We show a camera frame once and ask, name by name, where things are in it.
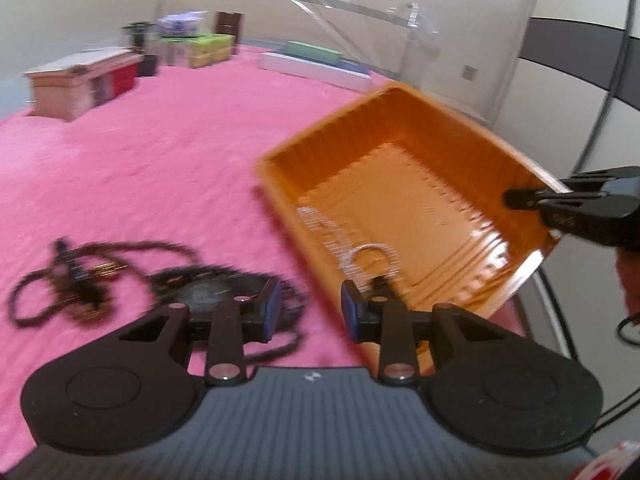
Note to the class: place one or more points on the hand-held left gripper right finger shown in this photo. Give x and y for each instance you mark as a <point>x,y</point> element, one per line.
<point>350,310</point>

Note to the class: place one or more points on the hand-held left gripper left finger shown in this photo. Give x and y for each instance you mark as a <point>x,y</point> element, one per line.
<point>271,310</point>

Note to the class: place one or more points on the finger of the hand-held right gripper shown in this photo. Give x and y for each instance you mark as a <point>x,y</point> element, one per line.
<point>522,200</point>
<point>615,181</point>

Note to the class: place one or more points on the black leather wristwatch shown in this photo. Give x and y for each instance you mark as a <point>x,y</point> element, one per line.
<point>210,290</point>

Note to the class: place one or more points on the orange plastic tray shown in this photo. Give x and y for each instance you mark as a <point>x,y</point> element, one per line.
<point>400,185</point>

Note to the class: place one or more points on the pink fluffy blanket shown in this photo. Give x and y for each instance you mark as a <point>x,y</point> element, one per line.
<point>150,170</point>

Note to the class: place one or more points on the flat blue box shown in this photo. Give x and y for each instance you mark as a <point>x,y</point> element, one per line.
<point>356,67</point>

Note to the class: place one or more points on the long white box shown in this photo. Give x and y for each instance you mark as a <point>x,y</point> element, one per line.
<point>310,71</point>

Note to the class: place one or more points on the plastic-wrapped headboard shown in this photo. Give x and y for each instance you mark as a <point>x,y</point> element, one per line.
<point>350,25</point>

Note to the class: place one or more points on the flat green box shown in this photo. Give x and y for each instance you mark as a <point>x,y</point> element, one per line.
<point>312,52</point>

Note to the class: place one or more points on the black jar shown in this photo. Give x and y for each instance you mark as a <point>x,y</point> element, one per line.
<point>145,62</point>

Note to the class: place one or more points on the dark brown box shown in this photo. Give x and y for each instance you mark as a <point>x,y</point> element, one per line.
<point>229,27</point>

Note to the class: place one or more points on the pink gift box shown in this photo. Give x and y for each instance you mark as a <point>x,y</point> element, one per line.
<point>65,95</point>

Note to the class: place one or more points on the tissue pack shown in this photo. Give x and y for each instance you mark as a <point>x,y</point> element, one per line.
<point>182,24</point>

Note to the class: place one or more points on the wall socket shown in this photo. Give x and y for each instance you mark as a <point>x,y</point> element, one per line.
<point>469,73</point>

